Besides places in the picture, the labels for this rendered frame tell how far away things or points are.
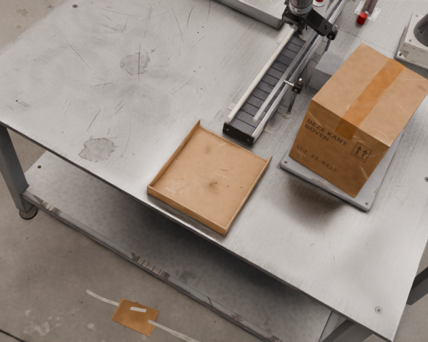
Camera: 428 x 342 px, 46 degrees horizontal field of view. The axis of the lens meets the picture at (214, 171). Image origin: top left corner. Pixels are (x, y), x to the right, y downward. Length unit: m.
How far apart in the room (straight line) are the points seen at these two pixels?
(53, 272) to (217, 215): 1.04
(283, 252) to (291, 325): 0.63
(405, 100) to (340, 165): 0.25
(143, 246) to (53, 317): 0.47
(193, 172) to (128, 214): 0.68
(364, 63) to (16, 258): 1.63
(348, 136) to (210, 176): 0.42
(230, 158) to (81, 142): 0.46
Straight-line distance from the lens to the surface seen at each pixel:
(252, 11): 2.03
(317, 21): 1.73
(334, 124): 1.42
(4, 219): 2.47
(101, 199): 2.19
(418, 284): 2.31
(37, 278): 2.32
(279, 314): 2.05
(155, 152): 1.57
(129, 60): 1.82
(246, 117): 1.63
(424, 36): 2.05
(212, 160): 1.57
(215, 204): 1.48
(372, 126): 1.40
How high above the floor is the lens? 2.12
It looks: 57 degrees down
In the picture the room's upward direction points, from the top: 12 degrees clockwise
